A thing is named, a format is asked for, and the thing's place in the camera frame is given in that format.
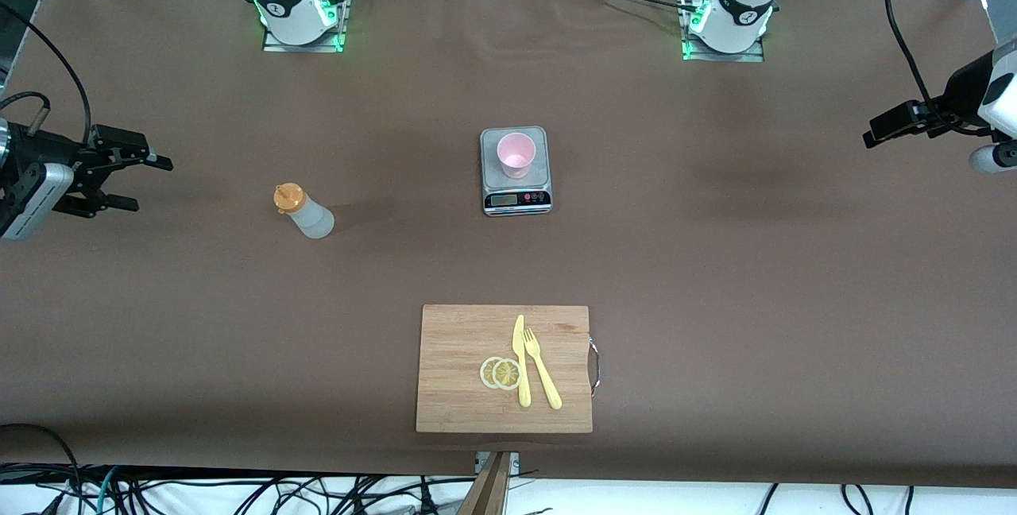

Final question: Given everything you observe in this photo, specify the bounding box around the clear sauce bottle orange cap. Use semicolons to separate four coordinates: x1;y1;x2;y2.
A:
273;183;335;240

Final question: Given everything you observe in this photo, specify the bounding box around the pink plastic cup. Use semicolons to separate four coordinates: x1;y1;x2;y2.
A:
497;134;537;180

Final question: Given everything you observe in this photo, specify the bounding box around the brown table cover mat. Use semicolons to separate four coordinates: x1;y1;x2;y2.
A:
0;0;1017;490

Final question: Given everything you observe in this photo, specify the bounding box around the silver digital kitchen scale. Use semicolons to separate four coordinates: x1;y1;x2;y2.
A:
480;126;553;217

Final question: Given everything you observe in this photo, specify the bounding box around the wooden cutting board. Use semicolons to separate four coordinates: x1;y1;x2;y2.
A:
416;304;594;434

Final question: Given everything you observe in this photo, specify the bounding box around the yellow plastic fork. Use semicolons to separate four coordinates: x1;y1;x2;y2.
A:
524;327;563;410

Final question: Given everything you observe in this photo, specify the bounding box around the yellow plastic knife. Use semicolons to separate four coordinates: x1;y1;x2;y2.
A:
512;314;532;408

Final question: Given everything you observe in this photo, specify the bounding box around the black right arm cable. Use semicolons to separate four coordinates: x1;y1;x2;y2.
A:
0;2;93;144

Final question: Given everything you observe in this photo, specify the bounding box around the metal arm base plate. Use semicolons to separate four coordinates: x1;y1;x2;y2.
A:
681;0;766;64
262;0;349;53

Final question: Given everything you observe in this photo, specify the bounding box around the black looped cable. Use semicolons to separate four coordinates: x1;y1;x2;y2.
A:
0;424;84;515

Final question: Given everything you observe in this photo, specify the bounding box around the teal cable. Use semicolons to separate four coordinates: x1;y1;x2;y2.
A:
94;467;120;514

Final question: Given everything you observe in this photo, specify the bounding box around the wooden post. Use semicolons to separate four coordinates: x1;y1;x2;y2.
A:
457;451;513;515

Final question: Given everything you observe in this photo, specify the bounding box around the small metal bracket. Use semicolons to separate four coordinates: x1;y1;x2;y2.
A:
474;451;521;474

